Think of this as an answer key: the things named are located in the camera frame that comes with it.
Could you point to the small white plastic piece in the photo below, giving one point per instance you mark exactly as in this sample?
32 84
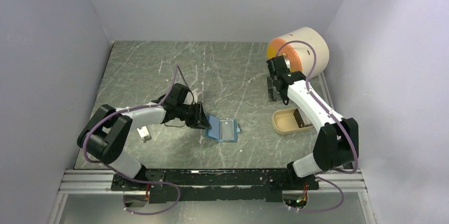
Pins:
144 134

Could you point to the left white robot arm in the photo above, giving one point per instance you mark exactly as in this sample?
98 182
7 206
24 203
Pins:
106 132

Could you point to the grey VIP credit card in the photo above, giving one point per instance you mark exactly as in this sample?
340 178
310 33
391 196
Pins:
228 130

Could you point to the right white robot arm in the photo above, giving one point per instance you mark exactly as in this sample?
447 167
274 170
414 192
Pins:
337 139

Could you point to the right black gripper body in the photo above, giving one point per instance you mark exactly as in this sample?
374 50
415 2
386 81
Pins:
283 97

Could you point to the beige cylindrical drawer box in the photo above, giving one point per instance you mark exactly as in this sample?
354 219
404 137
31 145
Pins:
304 50

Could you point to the beige oval tray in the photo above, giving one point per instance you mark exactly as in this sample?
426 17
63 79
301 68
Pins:
290 121

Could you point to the aluminium rail frame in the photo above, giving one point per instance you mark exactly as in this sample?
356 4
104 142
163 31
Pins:
85 181

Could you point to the blue card holder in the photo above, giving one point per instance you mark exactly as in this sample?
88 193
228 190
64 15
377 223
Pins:
213 133

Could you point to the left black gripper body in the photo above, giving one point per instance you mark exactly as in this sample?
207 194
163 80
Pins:
190 114

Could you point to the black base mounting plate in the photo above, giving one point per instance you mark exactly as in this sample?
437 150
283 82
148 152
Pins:
169 185

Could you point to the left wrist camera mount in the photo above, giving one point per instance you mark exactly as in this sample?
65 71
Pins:
196 94

